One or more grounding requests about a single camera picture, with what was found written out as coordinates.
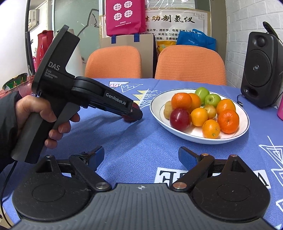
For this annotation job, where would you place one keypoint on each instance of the blue plastic bag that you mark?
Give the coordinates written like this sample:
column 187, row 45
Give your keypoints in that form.
column 196, row 38

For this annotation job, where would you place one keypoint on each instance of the large green mango apple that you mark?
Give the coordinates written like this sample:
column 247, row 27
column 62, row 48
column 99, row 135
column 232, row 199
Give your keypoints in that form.
column 202, row 93

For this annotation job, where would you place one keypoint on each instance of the right orange chair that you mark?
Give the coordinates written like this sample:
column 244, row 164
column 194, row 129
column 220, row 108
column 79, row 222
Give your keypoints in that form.
column 191, row 63

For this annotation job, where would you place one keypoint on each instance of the dark red plum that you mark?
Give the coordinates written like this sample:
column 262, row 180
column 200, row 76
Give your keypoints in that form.
column 135, row 114
column 180, row 119

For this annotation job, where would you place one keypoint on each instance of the left orange chair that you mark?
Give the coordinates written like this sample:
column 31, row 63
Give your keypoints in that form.
column 114, row 62

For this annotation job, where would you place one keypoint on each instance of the large orange front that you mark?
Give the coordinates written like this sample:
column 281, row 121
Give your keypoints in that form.
column 225, row 104

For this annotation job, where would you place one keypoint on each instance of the small orange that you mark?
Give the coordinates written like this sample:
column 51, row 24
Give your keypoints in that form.
column 211, row 129
column 199, row 116

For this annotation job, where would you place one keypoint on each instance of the white thermos jug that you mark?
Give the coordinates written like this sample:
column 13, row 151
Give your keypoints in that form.
column 74, row 65

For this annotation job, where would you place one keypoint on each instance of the dark red plum back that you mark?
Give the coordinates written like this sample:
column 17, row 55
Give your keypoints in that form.
column 135, row 114

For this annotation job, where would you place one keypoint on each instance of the white oval plate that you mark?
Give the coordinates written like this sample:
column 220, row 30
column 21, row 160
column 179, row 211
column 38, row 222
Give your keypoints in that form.
column 193, row 133

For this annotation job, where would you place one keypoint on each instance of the magenta tote bag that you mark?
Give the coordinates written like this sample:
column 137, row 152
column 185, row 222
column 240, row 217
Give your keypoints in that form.
column 124, row 17

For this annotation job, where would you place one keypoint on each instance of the red thermos jug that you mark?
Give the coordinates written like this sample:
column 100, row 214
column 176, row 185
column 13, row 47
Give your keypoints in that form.
column 44, row 40

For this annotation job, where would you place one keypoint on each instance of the small green apple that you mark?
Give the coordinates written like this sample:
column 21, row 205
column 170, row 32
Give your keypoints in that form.
column 212, row 99

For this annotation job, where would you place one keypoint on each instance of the brown longan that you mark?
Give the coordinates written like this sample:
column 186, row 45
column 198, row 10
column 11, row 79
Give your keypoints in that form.
column 167, row 112
column 168, row 106

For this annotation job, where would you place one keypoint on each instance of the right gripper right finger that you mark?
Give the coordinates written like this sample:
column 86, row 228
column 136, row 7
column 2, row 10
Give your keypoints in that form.
column 197, row 168

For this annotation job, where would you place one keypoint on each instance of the brown paper bag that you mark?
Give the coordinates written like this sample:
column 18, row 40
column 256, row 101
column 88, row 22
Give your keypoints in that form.
column 146, row 45

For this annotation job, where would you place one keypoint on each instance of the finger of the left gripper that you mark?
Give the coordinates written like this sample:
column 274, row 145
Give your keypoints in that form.
column 126, row 109

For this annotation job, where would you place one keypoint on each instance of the white poster with characters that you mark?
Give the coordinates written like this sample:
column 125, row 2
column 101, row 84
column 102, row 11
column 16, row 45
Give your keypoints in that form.
column 165, row 24

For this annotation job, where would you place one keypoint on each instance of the person's dark left sleeve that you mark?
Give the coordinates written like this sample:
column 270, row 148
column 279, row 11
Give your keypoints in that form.
column 9, row 128

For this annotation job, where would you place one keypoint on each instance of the pink glass bowl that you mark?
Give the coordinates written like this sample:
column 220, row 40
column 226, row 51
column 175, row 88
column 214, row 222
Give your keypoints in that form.
column 21, row 83

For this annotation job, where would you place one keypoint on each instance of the dark red plum front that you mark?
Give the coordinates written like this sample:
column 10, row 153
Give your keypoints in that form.
column 180, row 119

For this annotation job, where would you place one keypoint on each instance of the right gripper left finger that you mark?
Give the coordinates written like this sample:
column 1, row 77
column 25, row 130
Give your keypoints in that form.
column 85, row 165

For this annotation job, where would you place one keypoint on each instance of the yellow snack bag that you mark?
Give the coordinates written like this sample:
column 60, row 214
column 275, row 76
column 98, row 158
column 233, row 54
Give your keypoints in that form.
column 161, row 45

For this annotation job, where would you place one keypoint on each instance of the orange chair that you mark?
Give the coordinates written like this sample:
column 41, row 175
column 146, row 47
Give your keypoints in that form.
column 114, row 62
column 191, row 63

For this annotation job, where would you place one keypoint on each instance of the person's left hand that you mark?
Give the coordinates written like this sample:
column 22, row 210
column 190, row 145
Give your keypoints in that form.
column 29, row 104

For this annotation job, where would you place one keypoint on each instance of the red-orange tangerine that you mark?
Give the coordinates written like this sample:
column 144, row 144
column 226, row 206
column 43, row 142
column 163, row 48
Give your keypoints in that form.
column 228, row 121

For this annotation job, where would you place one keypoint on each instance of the black speaker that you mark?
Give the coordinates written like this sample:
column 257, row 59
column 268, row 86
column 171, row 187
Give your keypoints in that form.
column 262, row 76

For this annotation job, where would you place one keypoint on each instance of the large orange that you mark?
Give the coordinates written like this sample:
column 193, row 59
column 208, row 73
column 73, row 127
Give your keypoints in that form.
column 225, row 104
column 196, row 102

